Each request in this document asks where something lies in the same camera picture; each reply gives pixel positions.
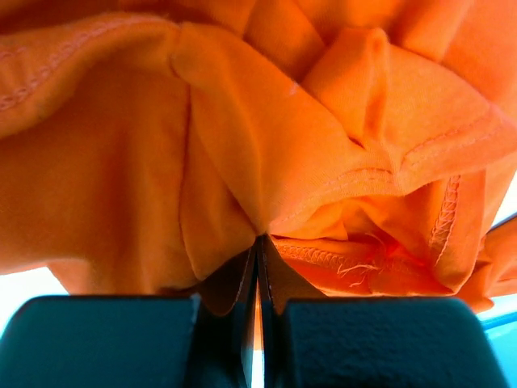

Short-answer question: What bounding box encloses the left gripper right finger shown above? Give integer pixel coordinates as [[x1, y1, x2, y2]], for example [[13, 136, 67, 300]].
[[257, 234, 326, 315]]

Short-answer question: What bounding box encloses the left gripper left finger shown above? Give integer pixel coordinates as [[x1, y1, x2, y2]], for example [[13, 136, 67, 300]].
[[197, 245, 256, 316]]

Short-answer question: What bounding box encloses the orange t-shirt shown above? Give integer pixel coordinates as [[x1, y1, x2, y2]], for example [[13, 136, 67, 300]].
[[1, 1, 516, 312]]

